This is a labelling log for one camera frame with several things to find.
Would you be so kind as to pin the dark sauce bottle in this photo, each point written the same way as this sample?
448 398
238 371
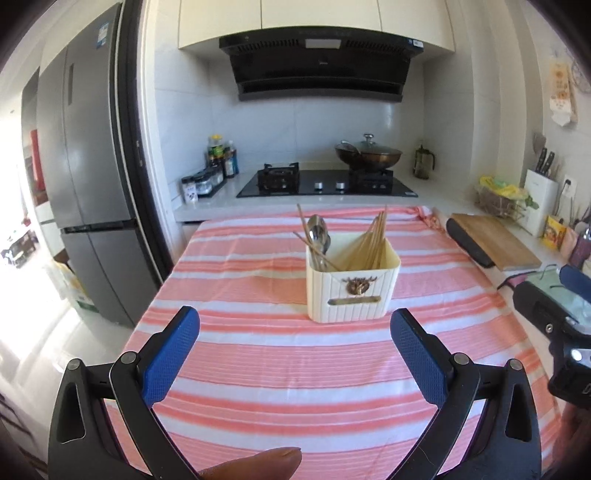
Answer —
231 161

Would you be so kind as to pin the black range hood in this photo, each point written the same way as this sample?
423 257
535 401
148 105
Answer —
318 69

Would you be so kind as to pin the dark brown chopstick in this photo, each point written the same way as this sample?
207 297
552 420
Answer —
375 235

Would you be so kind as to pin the hanging metal trivet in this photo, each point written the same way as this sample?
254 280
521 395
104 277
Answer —
581 76

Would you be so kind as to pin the white labelled jar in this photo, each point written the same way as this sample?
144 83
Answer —
190 191

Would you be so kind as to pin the bundle of wooden chopsticks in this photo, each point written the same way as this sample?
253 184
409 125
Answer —
358 251

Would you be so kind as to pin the grey tall cabinet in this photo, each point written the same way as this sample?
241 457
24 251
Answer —
32 101

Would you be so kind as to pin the purple soap dispenser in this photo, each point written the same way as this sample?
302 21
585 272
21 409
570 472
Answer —
582 249

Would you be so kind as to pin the black oblong case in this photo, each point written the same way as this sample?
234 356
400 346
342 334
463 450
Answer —
468 242

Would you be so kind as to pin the hanging wall calendar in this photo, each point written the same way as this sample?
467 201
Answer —
562 92

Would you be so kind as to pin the yellow printed carton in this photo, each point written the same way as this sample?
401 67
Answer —
76 288

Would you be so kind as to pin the person's right hand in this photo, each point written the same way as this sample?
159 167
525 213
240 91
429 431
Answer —
572 429

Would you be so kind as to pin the yellow plastic bag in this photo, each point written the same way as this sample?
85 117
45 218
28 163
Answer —
501 188

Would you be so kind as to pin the dark wok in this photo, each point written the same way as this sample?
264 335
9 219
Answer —
369 160

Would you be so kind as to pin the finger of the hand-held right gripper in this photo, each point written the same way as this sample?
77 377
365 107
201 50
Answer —
540 304
577 279

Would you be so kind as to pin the glass french press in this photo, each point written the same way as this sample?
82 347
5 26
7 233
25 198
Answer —
424 161

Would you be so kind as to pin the pair of wooden chopsticks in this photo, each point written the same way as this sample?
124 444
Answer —
367 240

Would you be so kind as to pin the yellow food packet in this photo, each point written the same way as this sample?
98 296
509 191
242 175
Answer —
554 233

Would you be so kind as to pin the cream bottle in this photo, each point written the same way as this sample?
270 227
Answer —
567 242

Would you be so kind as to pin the cream wall cabinet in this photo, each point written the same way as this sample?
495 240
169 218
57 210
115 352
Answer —
314 18

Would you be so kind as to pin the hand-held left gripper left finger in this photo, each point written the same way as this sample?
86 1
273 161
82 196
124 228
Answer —
168 355

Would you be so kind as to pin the cream ribbed utensil holder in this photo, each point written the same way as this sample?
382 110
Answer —
351 290

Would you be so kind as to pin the red hanging cloth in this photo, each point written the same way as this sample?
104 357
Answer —
38 159

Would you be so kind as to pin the grey refrigerator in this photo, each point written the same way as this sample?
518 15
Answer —
87 138

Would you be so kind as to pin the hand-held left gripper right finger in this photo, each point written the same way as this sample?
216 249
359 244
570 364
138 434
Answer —
418 357

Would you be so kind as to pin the glass wok lid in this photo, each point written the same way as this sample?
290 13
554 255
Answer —
368 146

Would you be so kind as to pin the yellow cap oil bottle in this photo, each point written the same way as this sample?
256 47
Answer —
215 152

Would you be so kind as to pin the wooden cutting board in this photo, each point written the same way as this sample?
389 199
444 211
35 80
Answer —
503 242

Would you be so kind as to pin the dark wooden table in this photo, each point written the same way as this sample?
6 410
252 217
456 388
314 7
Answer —
16 249

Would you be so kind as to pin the white knife block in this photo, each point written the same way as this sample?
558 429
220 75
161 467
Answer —
541 203

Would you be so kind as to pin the white wall socket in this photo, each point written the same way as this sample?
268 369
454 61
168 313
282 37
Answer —
569 183

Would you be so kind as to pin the pink striped tablecloth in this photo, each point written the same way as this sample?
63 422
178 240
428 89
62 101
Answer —
286 369

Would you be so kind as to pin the black gas cooktop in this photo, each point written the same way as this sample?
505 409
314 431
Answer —
323 184

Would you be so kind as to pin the large steel spoon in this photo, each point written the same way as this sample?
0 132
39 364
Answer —
317 233

